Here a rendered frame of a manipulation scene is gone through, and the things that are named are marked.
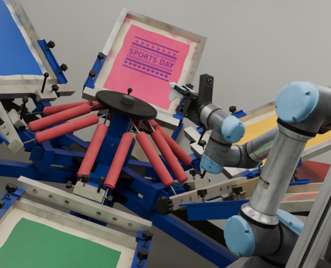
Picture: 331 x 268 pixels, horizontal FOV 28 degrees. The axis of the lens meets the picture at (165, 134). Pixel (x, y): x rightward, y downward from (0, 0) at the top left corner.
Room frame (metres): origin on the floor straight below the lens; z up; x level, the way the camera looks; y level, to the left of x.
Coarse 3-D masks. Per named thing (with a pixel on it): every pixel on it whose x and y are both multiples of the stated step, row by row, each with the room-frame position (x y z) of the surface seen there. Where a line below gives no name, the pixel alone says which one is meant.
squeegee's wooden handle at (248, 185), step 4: (248, 180) 2.66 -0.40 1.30; (252, 180) 2.69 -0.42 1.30; (256, 180) 2.72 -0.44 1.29; (236, 184) 2.57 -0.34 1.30; (240, 184) 2.59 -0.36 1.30; (244, 184) 2.62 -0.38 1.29; (248, 184) 2.64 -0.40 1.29; (252, 184) 2.68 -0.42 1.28; (244, 188) 2.61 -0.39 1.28; (248, 188) 2.63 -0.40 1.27; (252, 188) 2.67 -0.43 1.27; (232, 192) 2.57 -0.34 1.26; (248, 192) 2.62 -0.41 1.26; (248, 196) 2.62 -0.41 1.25
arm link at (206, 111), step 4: (208, 104) 2.07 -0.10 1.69; (212, 104) 2.07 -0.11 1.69; (204, 108) 2.06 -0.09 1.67; (208, 108) 2.05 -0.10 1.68; (212, 108) 2.05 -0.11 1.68; (216, 108) 2.11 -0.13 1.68; (204, 112) 2.05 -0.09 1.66; (208, 112) 2.04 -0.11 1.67; (200, 116) 2.06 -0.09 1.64; (204, 116) 2.05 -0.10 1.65; (200, 120) 2.07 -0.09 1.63; (204, 120) 2.05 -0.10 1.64
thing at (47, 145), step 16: (48, 128) 3.18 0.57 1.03; (48, 144) 2.91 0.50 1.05; (64, 144) 3.18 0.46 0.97; (80, 144) 3.14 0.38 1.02; (32, 160) 2.84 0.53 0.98; (48, 160) 2.84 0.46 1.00; (64, 160) 2.94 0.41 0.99; (96, 176) 2.74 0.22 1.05; (144, 192) 2.92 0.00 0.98; (160, 192) 2.86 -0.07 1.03; (144, 208) 2.85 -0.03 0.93
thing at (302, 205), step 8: (304, 184) 2.89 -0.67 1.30; (312, 184) 2.86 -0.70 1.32; (320, 184) 2.85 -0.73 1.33; (288, 192) 2.90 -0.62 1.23; (216, 200) 2.67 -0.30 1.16; (296, 200) 2.35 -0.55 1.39; (304, 200) 2.33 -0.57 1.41; (312, 200) 2.30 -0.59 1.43; (280, 208) 2.35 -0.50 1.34; (288, 208) 2.33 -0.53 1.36; (296, 208) 2.32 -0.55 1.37; (304, 208) 2.31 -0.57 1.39
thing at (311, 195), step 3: (300, 195) 2.77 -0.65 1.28; (303, 195) 2.76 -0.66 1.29; (306, 195) 2.75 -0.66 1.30; (309, 195) 2.73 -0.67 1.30; (312, 195) 2.72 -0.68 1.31; (315, 195) 2.71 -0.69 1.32; (291, 198) 2.70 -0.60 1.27; (294, 198) 2.69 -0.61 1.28; (297, 198) 2.68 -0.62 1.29; (300, 198) 2.66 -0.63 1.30; (303, 198) 2.65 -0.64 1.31; (306, 198) 2.64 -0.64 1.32; (309, 198) 2.63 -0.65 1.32; (312, 198) 2.62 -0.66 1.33; (315, 198) 2.61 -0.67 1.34
